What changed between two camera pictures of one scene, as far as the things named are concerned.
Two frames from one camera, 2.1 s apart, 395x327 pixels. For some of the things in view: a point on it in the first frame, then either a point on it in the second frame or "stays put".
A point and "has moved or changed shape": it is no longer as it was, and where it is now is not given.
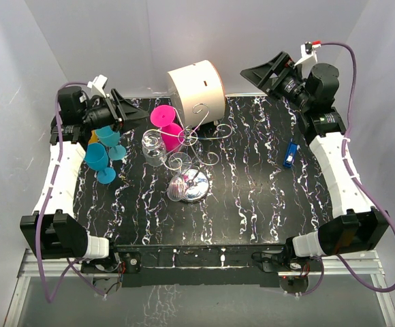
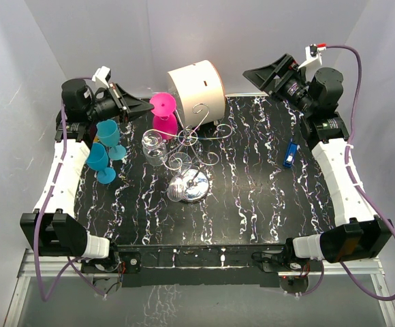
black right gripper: x=281 y=66 stays put
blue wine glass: x=111 y=139 stays put
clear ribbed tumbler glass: x=154 y=148 stays put
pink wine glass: x=171 y=134 has moved or changed shape
